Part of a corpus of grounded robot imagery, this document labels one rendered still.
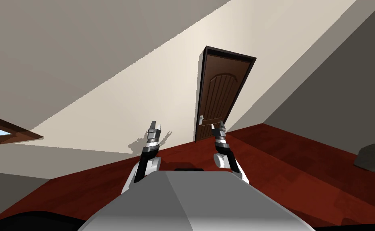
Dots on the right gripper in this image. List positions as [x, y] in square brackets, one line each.
[220, 133]

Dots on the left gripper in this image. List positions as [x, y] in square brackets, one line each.
[153, 133]

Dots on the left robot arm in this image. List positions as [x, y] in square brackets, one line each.
[142, 166]

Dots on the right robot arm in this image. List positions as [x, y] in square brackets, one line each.
[227, 157]

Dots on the brown wooden door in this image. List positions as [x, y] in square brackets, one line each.
[221, 93]

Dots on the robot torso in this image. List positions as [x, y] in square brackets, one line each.
[187, 205]

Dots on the brown framed window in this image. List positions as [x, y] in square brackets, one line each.
[1, 131]

